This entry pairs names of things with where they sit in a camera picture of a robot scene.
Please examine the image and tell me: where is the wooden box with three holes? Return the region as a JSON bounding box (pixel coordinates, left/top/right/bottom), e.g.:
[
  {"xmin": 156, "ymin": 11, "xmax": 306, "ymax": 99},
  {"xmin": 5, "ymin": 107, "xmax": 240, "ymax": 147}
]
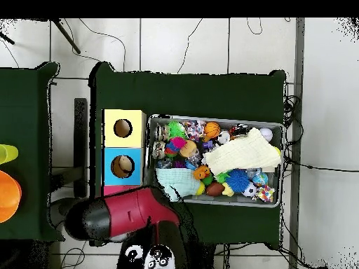
[{"xmin": 100, "ymin": 109, "xmax": 147, "ymax": 197}]

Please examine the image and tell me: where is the pink spiky rubber ball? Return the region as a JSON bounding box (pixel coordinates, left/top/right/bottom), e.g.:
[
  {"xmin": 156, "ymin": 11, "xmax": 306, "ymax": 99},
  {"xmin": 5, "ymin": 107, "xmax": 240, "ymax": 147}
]
[{"xmin": 165, "ymin": 136, "xmax": 188, "ymax": 154}]

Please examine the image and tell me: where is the green spiky rubber ball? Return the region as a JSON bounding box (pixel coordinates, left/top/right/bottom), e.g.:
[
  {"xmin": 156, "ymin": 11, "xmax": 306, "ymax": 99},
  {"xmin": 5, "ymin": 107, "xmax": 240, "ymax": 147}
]
[{"xmin": 167, "ymin": 120, "xmax": 188, "ymax": 141}]

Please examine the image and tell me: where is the light blue waffle cloth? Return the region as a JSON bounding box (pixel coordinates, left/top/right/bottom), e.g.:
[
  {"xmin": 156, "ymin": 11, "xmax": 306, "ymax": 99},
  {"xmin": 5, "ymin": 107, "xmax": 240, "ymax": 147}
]
[{"xmin": 154, "ymin": 167, "xmax": 203, "ymax": 201}]

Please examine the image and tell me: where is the orange toy basketball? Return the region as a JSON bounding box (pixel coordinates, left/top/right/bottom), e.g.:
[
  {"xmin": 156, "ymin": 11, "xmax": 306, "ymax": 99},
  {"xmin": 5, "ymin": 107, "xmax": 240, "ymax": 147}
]
[{"xmin": 203, "ymin": 121, "xmax": 222, "ymax": 139}]

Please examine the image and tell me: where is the cream knitted cloth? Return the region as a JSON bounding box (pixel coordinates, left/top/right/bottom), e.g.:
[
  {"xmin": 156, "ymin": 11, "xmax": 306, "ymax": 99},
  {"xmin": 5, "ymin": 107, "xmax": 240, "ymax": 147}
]
[{"xmin": 203, "ymin": 127, "xmax": 282, "ymax": 177}]

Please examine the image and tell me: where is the blue spiky rubber ball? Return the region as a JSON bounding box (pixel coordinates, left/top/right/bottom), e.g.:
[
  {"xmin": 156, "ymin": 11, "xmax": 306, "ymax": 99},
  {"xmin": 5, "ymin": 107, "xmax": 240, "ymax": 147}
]
[{"xmin": 224, "ymin": 168, "xmax": 250, "ymax": 193}]

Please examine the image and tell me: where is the small toy soccer ball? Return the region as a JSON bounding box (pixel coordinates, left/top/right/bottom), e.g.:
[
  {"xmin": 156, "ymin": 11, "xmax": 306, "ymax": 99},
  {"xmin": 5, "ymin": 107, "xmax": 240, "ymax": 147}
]
[{"xmin": 241, "ymin": 181, "xmax": 258, "ymax": 198}]

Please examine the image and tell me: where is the white toy baseball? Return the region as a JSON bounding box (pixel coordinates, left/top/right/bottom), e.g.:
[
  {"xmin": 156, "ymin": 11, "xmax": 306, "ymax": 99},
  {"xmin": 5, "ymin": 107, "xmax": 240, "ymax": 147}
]
[{"xmin": 259, "ymin": 127, "xmax": 273, "ymax": 143}]

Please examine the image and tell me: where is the white cloth with coloured spots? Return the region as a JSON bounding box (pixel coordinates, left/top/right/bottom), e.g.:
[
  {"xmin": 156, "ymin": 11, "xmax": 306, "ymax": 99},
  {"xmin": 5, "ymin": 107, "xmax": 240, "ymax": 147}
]
[{"xmin": 252, "ymin": 184, "xmax": 276, "ymax": 203}]

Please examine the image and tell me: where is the black upright panel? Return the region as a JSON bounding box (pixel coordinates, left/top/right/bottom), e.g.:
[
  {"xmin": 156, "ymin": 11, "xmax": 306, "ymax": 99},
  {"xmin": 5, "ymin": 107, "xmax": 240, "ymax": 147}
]
[{"xmin": 74, "ymin": 97, "xmax": 88, "ymax": 198}]

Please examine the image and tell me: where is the black round floor base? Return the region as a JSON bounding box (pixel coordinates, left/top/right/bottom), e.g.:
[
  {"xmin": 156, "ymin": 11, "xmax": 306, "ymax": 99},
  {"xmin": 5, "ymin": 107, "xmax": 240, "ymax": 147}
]
[{"xmin": 48, "ymin": 197, "xmax": 83, "ymax": 228}]

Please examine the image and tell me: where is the black tripod leg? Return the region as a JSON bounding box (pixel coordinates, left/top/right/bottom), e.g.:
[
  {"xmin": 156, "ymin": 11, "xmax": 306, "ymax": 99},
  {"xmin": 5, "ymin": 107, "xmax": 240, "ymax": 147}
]
[
  {"xmin": 0, "ymin": 30, "xmax": 15, "ymax": 46},
  {"xmin": 51, "ymin": 18, "xmax": 81, "ymax": 55}
]

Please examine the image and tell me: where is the dark green side table cloth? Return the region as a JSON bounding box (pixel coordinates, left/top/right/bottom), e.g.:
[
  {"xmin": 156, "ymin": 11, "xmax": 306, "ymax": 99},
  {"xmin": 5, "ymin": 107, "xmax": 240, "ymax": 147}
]
[{"xmin": 0, "ymin": 62, "xmax": 65, "ymax": 242}]

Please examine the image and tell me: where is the yellow-green plastic cup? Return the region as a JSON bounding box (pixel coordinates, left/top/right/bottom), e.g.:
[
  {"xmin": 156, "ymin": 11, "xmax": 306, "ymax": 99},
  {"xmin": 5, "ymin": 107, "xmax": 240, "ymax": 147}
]
[{"xmin": 0, "ymin": 144, "xmax": 20, "ymax": 165}]

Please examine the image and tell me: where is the orange plastic bowl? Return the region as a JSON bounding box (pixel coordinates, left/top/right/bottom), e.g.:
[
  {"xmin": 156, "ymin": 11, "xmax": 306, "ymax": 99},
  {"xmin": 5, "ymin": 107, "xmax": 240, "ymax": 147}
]
[{"xmin": 0, "ymin": 170, "xmax": 22, "ymax": 223}]

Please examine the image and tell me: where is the wire mesh bin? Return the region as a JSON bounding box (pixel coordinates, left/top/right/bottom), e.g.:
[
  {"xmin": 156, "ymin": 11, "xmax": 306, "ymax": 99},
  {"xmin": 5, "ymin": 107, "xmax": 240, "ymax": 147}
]
[{"xmin": 143, "ymin": 113, "xmax": 284, "ymax": 209}]

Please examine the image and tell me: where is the black floor cable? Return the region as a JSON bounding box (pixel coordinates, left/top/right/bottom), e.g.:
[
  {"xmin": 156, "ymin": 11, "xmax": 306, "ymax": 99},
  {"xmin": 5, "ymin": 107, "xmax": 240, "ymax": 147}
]
[
  {"xmin": 176, "ymin": 18, "xmax": 203, "ymax": 74},
  {"xmin": 79, "ymin": 18, "xmax": 126, "ymax": 71}
]

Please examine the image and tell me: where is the black cable bundle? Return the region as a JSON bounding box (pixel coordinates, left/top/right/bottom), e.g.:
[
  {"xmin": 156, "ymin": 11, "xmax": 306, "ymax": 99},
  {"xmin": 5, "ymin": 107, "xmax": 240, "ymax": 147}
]
[{"xmin": 282, "ymin": 95, "xmax": 304, "ymax": 148}]

